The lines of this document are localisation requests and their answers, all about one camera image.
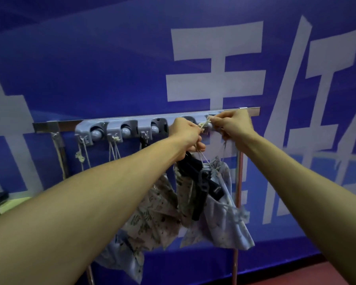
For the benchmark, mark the person's right hand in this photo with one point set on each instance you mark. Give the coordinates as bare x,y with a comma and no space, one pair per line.
237,127

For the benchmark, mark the person's left hand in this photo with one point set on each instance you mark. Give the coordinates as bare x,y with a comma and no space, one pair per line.
184,133

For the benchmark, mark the person's right fingers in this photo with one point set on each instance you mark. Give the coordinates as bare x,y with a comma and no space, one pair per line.
219,120

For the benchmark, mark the person's left fingers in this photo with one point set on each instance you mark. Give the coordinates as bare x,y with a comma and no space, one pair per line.
198,139

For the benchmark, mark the light blue floral cloth bag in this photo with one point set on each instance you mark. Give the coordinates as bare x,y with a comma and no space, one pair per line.
222,216

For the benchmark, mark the person's left forearm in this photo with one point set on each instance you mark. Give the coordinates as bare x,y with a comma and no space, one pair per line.
86,204

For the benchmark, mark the person's right forearm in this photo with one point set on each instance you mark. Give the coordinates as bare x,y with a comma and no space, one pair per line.
308,192

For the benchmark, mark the silver metal stand pole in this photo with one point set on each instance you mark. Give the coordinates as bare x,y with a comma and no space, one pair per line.
238,186
59,151

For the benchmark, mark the blue banner white lettering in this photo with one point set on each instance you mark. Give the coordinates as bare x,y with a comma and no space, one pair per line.
178,56

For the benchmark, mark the beige floral cloth bag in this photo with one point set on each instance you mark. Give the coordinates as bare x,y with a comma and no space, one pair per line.
154,213

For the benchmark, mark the grey plastic hook rack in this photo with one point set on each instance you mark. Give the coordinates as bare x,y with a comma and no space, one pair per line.
112,130

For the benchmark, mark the silver metal rail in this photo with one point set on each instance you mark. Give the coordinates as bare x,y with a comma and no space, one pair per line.
62,124

